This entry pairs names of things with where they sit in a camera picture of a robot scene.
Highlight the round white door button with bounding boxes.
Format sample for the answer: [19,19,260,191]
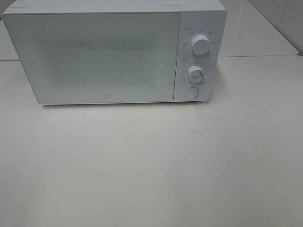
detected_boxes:
[185,87,199,99]

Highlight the white microwave oven body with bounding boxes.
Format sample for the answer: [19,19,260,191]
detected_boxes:
[1,0,227,104]

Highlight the white microwave door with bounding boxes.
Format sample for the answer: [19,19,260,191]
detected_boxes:
[4,12,180,105]

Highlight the white timer knob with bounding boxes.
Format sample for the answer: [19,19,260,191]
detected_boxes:
[188,65,205,83]

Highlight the white power knob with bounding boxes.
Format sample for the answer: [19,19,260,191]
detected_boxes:
[191,35,210,55]

